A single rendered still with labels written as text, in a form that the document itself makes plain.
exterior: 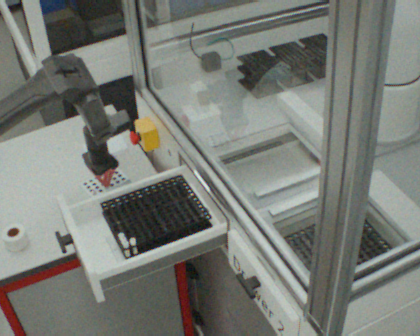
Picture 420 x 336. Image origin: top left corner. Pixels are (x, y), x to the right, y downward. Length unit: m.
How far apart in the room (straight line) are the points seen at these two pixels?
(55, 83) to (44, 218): 0.73
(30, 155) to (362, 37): 1.43
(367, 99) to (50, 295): 1.19
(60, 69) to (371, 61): 0.57
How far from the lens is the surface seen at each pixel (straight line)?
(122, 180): 1.73
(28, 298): 1.70
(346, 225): 0.89
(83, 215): 1.54
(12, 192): 1.85
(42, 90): 1.07
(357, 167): 0.82
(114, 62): 2.14
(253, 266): 1.28
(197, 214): 1.43
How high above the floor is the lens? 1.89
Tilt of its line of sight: 43 degrees down
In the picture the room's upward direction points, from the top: 7 degrees counter-clockwise
